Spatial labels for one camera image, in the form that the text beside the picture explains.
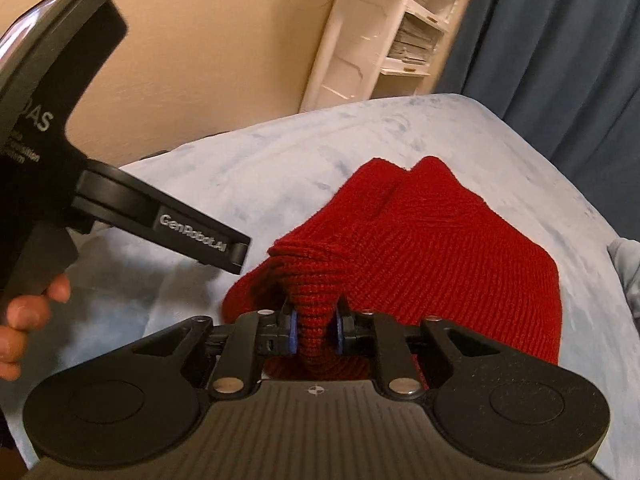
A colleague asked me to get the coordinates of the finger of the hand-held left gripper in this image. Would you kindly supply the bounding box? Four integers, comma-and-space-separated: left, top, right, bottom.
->
150, 200, 252, 275

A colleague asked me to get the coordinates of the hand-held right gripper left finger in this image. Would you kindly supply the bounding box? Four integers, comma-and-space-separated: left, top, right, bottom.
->
131, 309, 300, 402

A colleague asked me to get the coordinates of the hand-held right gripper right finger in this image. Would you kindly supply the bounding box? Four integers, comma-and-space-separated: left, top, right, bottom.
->
327, 309, 507, 402

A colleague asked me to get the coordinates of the red knit cardigan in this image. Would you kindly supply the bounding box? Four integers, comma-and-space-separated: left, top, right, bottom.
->
221, 156, 564, 387

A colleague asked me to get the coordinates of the person's left hand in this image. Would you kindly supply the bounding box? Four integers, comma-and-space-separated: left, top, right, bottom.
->
0, 274, 72, 382

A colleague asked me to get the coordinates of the grey-blue fleece blanket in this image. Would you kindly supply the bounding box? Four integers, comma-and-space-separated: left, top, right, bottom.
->
607, 237, 640, 322

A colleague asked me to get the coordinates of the white shelf with papers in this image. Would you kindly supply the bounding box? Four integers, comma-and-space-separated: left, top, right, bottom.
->
377, 0, 485, 100

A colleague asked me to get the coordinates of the dark blue curtain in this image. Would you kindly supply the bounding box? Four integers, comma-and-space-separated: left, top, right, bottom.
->
434, 0, 640, 242

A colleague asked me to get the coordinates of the white pedestal fan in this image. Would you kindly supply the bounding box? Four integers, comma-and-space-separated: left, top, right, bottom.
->
299, 0, 427, 114

